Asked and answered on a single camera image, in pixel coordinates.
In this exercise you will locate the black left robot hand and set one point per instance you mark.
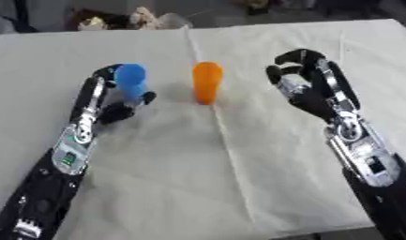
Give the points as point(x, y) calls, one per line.
point(84, 93)

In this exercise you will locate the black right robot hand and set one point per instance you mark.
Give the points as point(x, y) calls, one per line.
point(315, 93)

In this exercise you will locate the blue plastic cup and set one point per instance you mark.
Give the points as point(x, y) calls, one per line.
point(130, 82)

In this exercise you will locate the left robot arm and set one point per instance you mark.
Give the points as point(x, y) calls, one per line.
point(50, 175)

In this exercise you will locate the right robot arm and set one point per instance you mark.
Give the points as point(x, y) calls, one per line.
point(375, 168)

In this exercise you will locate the orange plastic cup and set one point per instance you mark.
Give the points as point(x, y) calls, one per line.
point(206, 82)

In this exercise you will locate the pile of soft toys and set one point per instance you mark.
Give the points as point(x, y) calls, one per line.
point(136, 19)

